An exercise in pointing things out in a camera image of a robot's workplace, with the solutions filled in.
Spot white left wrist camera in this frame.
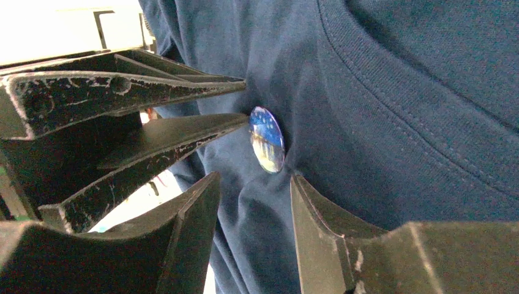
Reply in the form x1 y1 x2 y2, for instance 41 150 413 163
1 1 155 65

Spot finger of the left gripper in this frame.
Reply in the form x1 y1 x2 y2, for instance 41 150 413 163
1 49 246 140
38 113 248 233

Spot round blue brooch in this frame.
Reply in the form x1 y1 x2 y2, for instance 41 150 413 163
249 107 285 173

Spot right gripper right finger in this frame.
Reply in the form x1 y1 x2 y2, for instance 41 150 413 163
290 175 518 293

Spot navy blue t-shirt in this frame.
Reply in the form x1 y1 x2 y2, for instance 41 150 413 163
140 1 518 293

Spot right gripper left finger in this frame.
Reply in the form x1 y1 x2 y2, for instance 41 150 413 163
1 172 221 293

